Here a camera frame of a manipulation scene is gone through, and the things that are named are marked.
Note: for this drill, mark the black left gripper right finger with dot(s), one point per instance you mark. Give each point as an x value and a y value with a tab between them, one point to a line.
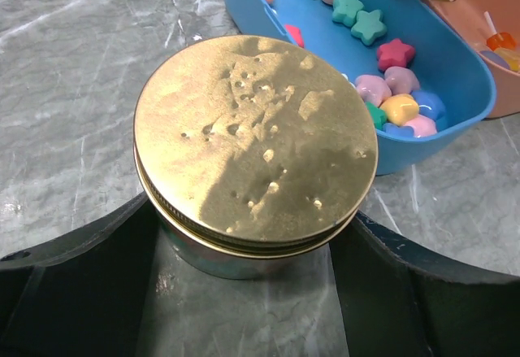
398	298

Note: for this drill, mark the gold jar lid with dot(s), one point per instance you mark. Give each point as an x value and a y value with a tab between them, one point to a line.
253	147

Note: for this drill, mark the blue tray of star candies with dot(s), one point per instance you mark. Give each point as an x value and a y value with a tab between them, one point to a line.
422	84

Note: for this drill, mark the clear glass jar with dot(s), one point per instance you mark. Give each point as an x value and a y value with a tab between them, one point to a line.
227	259

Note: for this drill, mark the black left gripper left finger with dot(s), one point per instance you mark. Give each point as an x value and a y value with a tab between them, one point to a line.
81	294

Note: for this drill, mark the pink tray of lollipops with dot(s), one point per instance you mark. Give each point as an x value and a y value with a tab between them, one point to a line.
474	21

